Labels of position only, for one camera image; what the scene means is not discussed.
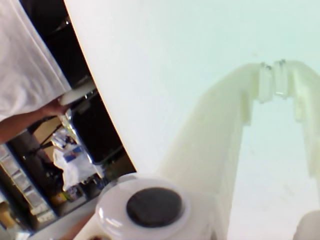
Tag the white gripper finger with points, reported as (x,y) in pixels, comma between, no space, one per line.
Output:
(310,105)
(207,140)

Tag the cream white plate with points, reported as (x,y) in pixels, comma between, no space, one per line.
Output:
(80,93)

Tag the person's right hand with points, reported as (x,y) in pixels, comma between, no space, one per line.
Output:
(57,110)

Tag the black glossy panel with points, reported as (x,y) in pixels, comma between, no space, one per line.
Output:
(100,140)

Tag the white plastic bag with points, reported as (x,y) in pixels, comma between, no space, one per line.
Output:
(77,172)

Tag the small yellow box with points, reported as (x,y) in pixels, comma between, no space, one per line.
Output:
(58,199)

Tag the light wooden folding table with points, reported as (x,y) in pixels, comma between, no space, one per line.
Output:
(46,127)

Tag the clear plastic drawer stack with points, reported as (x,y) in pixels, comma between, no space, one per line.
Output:
(27,190)

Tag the person's white t-shirt torso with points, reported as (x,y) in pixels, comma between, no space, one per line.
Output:
(20,62)

